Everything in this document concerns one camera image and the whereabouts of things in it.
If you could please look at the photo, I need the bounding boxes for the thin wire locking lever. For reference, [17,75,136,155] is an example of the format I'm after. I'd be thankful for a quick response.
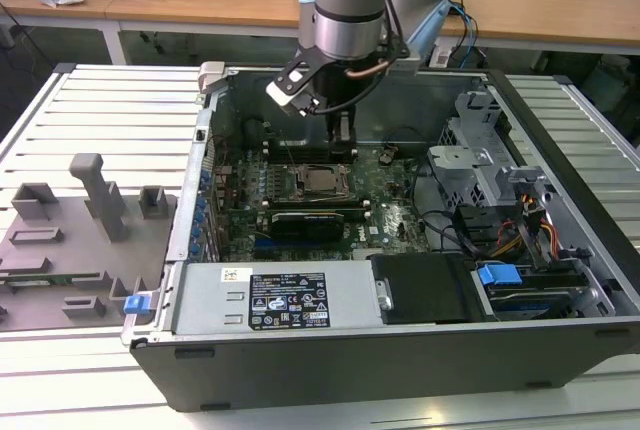
[277,132,294,169]

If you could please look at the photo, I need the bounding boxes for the silver CPU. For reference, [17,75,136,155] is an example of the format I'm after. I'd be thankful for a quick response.
[304,168,343,193]

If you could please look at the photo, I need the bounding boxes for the CPU socket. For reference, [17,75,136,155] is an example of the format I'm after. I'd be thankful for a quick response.
[292,163,356,202]

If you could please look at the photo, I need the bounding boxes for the green motherboard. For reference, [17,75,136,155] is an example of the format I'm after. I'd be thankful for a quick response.
[212,142,437,262]

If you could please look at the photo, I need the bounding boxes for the silver metal drive cage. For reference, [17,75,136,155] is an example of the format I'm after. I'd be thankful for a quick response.
[427,91,557,214]

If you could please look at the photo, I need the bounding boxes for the black graphics card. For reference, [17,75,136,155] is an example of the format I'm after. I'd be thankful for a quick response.
[269,209,347,245]

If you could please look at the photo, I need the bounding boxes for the wooden desk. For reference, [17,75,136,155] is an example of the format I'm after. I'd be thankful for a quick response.
[0,0,124,31]
[102,0,640,57]

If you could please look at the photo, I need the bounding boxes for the black plastic shroud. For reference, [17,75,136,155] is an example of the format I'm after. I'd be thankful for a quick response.
[370,251,484,327]

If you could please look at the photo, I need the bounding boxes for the grey power supply unit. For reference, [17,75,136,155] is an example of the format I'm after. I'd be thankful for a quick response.
[172,258,391,337]

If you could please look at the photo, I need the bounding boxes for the hard disk in blue carrier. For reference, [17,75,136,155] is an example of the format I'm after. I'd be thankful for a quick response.
[474,260,589,322]

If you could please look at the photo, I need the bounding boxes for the grey parts rack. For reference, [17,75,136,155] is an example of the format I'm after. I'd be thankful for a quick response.
[0,152,180,334]

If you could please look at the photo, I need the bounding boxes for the black open PC case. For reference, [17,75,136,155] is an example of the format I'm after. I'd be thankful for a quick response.
[121,60,640,414]

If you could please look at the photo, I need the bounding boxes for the blue case latch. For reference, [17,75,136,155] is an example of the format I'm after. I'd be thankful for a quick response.
[122,293,151,316]

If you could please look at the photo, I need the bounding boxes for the green RAM stick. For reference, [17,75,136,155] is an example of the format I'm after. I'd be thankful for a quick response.
[0,272,104,286]

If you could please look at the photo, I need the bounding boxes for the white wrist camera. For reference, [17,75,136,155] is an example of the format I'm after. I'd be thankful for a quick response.
[265,68,314,116]

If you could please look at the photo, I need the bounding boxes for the grey case handle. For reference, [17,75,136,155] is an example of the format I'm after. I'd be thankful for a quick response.
[197,60,229,97]

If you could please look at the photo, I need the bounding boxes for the blue cable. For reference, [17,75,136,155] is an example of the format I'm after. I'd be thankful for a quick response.
[449,0,480,54]

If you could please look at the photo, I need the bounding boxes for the yellow orange wire bundle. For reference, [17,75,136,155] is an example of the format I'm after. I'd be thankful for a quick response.
[492,193,557,257]

